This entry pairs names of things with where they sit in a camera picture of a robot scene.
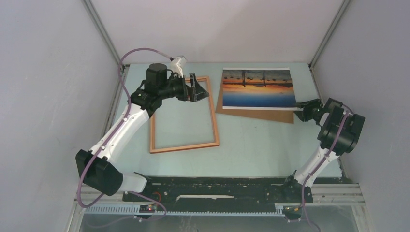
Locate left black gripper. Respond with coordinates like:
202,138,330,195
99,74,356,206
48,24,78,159
158,73,208,102

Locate wooden picture frame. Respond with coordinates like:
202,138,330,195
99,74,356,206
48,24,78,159
149,76,220,154

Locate brown cardboard backing board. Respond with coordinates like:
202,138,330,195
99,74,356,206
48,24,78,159
215,87,294,124

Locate clear acrylic glass sheet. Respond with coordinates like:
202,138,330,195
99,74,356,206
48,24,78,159
155,80,216,149

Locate sunset photo print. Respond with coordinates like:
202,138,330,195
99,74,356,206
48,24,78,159
221,67,297,111

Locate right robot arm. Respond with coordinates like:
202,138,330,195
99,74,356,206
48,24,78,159
281,98,366,202

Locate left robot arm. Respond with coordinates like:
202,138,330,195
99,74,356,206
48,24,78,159
75,63,210,201

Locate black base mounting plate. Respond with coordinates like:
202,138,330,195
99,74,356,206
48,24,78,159
142,176,313,213

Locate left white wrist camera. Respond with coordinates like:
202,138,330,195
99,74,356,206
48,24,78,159
168,56,187,78

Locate right corner aluminium post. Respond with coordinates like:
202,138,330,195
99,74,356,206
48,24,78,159
309,0,352,70

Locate corner aluminium post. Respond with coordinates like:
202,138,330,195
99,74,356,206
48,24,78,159
309,0,352,70
81,0,120,65

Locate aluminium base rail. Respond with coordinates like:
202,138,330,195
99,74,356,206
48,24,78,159
79,181,365,218

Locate left corner aluminium post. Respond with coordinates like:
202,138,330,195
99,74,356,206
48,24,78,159
81,0,120,65

